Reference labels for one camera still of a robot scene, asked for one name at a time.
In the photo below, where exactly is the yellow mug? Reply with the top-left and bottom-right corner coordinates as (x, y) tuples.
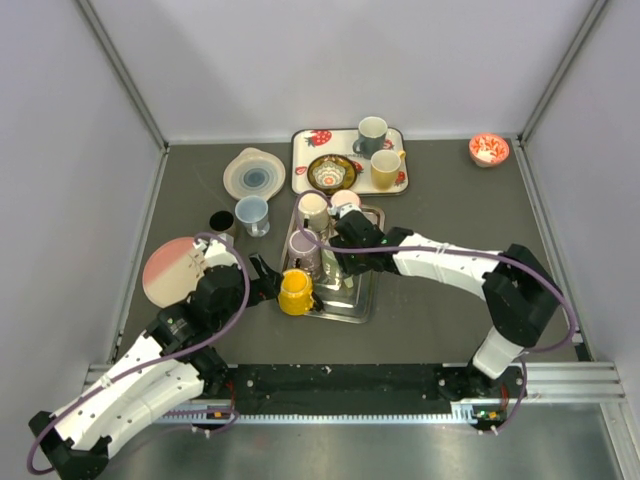
(277, 269), (324, 316)

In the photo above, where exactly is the green mug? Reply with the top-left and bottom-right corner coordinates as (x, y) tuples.
(321, 249), (354, 290)

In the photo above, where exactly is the light blue mug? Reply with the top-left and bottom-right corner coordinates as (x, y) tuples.
(234, 195), (270, 238)

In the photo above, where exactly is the small brown mug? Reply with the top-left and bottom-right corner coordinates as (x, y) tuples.
(209, 210), (237, 241)

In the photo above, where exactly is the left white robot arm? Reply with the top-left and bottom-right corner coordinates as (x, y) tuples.
(29, 254), (283, 479)

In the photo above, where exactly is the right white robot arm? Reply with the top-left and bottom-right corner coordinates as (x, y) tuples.
(329, 204), (563, 396)

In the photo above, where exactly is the pink mug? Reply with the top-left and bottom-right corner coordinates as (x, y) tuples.
(328, 190), (361, 216)

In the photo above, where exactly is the purple mug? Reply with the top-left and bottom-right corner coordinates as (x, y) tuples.
(287, 229), (321, 273)

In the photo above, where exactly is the cream mug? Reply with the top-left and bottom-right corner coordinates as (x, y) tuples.
(297, 193), (330, 232)

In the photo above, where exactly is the mustard mug on tray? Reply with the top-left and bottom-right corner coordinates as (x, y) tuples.
(371, 150), (406, 190)

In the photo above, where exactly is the grey-blue mug on tray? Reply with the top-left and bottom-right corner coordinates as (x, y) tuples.
(352, 116), (388, 158)

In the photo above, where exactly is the pink cream plate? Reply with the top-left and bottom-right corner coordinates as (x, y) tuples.
(142, 237), (205, 308)

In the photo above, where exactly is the dark patterned small bowl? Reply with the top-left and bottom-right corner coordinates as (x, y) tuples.
(307, 154), (358, 195)

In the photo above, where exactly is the steel tray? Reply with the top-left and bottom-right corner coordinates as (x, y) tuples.
(279, 205), (385, 324)

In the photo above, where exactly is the strawberry pattern tray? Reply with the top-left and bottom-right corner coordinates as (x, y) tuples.
(291, 128), (410, 196)

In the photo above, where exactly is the red patterned bowl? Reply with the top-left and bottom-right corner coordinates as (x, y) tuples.
(468, 133), (510, 168)

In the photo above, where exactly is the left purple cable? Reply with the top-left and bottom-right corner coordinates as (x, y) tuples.
(24, 231), (251, 475)

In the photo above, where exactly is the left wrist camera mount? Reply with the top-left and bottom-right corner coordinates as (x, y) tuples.
(189, 239), (239, 271)

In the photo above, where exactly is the translucent blue-ring plate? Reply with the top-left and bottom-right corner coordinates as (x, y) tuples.
(223, 147), (286, 200)

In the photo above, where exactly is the grey cable duct rail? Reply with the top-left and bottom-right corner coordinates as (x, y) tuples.
(155, 399), (504, 425)

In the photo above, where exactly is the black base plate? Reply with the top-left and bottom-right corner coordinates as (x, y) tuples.
(200, 364), (524, 416)

